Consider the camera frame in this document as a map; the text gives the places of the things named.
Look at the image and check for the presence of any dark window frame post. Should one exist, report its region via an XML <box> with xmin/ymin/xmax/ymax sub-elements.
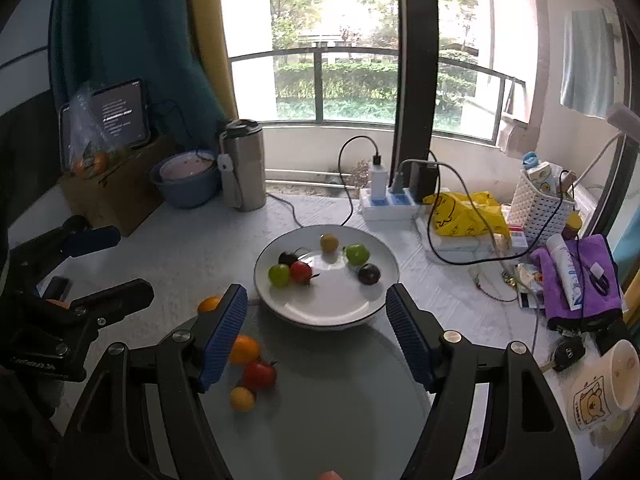
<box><xmin>392</xmin><ymin>0</ymin><xmax>441</xmax><ymax>196</ymax></box>

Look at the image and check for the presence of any yellow plastic bag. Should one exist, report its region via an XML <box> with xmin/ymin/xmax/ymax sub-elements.
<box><xmin>424</xmin><ymin>191</ymin><xmax>512</xmax><ymax>241</ymax></box>

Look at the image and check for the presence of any yellow curtain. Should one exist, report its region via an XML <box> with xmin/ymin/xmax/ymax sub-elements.
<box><xmin>182</xmin><ymin>0</ymin><xmax>239</xmax><ymax>121</ymax></box>

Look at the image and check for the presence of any thin black cable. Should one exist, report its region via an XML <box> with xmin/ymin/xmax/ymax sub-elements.
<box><xmin>337</xmin><ymin>135</ymin><xmax>382</xmax><ymax>228</ymax></box>

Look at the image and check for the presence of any teal curtain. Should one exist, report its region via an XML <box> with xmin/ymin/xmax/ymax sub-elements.
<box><xmin>50</xmin><ymin>0</ymin><xmax>226</xmax><ymax>121</ymax></box>

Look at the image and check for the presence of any yellow cherry tomato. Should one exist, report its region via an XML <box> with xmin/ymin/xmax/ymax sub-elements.
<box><xmin>230</xmin><ymin>386</ymin><xmax>256</xmax><ymax>413</ymax></box>

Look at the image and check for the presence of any white woven basket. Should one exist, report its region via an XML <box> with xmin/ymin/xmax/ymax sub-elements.
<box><xmin>510</xmin><ymin>167</ymin><xmax>592</xmax><ymax>247</ymax></box>

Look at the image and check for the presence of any black car key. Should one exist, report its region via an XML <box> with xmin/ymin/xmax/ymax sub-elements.
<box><xmin>542</xmin><ymin>336</ymin><xmax>586</xmax><ymax>374</ymax></box>

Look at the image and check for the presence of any printed packet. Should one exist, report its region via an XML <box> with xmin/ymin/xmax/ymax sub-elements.
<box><xmin>522</xmin><ymin>152</ymin><xmax>562</xmax><ymax>196</ymax></box>

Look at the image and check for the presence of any white desk lamp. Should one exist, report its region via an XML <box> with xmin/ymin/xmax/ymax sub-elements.
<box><xmin>570</xmin><ymin>104</ymin><xmax>640</xmax><ymax>196</ymax></box>

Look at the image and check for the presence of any blue bowl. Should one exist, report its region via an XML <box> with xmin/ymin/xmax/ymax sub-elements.
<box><xmin>149</xmin><ymin>152</ymin><xmax>221</xmax><ymax>209</ymax></box>

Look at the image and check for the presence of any purple cloth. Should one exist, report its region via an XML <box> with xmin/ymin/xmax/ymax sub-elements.
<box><xmin>530</xmin><ymin>234</ymin><xmax>624</xmax><ymax>332</ymax></box>

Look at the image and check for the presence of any steel thermos tumbler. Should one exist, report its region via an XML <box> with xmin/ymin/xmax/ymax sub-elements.
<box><xmin>218</xmin><ymin>119</ymin><xmax>267</xmax><ymax>212</ymax></box>

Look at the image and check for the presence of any grey cable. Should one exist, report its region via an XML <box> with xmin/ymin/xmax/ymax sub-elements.
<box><xmin>266</xmin><ymin>191</ymin><xmax>307</xmax><ymax>232</ymax></box>

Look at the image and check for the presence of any balcony railing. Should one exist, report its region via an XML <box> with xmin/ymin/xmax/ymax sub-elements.
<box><xmin>227</xmin><ymin>47</ymin><xmax>526</xmax><ymax>147</ymax></box>

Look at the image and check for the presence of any white tube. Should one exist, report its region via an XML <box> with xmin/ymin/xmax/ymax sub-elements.
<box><xmin>545</xmin><ymin>235</ymin><xmax>587</xmax><ymax>312</ymax></box>

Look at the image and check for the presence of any black tablet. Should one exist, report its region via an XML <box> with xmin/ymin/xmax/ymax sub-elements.
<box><xmin>59</xmin><ymin>77</ymin><xmax>151</xmax><ymax>161</ymax></box>

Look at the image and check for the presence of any white round plate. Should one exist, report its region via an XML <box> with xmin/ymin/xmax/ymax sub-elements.
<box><xmin>254</xmin><ymin>225</ymin><xmax>401</xmax><ymax>331</ymax></box>

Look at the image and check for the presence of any pink bowl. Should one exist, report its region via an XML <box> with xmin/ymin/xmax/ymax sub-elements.
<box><xmin>160</xmin><ymin>152</ymin><xmax>216</xmax><ymax>181</ymax></box>

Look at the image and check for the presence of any brown small bottle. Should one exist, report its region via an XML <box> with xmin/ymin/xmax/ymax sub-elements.
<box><xmin>562</xmin><ymin>212</ymin><xmax>584</xmax><ymax>242</ymax></box>

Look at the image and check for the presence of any white charger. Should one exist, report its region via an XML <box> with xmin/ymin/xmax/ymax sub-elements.
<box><xmin>369</xmin><ymin>152</ymin><xmax>387</xmax><ymax>201</ymax></box>

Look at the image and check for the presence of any clear plastic bag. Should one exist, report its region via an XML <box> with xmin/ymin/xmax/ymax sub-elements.
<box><xmin>67</xmin><ymin>82</ymin><xmax>117</xmax><ymax>179</ymax></box>

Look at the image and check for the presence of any black cable with white plug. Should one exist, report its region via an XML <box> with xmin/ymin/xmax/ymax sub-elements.
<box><xmin>575</xmin><ymin>237</ymin><xmax>614</xmax><ymax>322</ymax></box>

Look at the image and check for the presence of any cardboard box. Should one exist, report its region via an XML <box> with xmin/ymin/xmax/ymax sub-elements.
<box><xmin>60</xmin><ymin>135</ymin><xmax>177</xmax><ymax>239</ymax></box>

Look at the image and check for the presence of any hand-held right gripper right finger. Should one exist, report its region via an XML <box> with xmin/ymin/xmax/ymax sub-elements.
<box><xmin>385</xmin><ymin>282</ymin><xmax>583</xmax><ymax>480</ymax></box>

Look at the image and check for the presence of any printed white mug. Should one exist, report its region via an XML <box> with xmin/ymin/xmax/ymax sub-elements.
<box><xmin>570</xmin><ymin>339</ymin><xmax>640</xmax><ymax>434</ymax></box>

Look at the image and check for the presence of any white power strip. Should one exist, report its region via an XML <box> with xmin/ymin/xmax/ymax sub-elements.
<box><xmin>360</xmin><ymin>187</ymin><xmax>432</xmax><ymax>222</ymax></box>

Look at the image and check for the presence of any small snack packet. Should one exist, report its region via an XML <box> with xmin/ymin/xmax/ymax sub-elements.
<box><xmin>515</xmin><ymin>262</ymin><xmax>547</xmax><ymax>297</ymax></box>

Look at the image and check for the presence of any light blue towel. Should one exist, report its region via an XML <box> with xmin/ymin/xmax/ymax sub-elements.
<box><xmin>560</xmin><ymin>9</ymin><xmax>619</xmax><ymax>119</ymax></box>

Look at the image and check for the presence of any black charger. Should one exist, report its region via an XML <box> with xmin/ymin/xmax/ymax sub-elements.
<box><xmin>407</xmin><ymin>160</ymin><xmax>441</xmax><ymax>196</ymax></box>

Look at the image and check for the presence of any red cherry tomato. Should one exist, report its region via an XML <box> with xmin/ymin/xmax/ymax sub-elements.
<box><xmin>291</xmin><ymin>261</ymin><xmax>321</xmax><ymax>286</ymax></box>
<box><xmin>243</xmin><ymin>360</ymin><xmax>277</xmax><ymax>391</ymax></box>

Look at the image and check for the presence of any grey round placemat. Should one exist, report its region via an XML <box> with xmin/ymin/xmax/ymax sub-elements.
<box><xmin>172</xmin><ymin>305</ymin><xmax>442</xmax><ymax>480</ymax></box>

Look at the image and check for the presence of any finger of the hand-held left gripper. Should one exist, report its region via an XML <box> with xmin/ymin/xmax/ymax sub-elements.
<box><xmin>12</xmin><ymin>226</ymin><xmax>122</xmax><ymax>273</ymax></box>
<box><xmin>70</xmin><ymin>279</ymin><xmax>155</xmax><ymax>332</ymax></box>

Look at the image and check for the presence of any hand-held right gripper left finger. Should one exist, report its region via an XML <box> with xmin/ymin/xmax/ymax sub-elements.
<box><xmin>62</xmin><ymin>283</ymin><xmax>249</xmax><ymax>480</ymax></box>

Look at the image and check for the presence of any white flat box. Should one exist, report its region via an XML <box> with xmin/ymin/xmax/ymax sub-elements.
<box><xmin>430</xmin><ymin>232</ymin><xmax>512</xmax><ymax>262</ymax></box>

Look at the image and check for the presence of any black charger cable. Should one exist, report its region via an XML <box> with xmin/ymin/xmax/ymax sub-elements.
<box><xmin>400</xmin><ymin>159</ymin><xmax>532</xmax><ymax>267</ymax></box>

